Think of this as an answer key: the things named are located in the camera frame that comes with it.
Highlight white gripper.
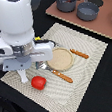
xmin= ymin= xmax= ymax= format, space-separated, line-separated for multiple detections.
xmin=0 ymin=34 xmax=55 ymax=72

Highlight red toy tomato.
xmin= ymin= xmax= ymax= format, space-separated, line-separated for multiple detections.
xmin=31 ymin=76 xmax=47 ymax=90

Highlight grey pot with handles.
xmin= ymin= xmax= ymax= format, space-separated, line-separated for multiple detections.
xmin=56 ymin=0 xmax=76 ymax=13

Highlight small grey saucepan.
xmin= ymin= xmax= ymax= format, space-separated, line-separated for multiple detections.
xmin=77 ymin=0 xmax=99 ymax=21

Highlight white toy fish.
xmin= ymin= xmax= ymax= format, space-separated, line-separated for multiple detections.
xmin=18 ymin=69 xmax=28 ymax=83

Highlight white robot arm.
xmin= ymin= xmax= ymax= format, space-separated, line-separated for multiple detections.
xmin=0 ymin=0 xmax=55 ymax=72

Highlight round wooden plate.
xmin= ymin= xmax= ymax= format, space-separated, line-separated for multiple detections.
xmin=47 ymin=47 xmax=74 ymax=71

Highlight beige woven placemat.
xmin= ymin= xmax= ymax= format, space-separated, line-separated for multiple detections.
xmin=0 ymin=23 xmax=107 ymax=112

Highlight wooden handled fork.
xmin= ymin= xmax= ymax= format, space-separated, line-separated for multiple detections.
xmin=36 ymin=62 xmax=73 ymax=83

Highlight wooden handled knife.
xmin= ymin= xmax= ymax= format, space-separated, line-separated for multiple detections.
xmin=53 ymin=41 xmax=92 ymax=60

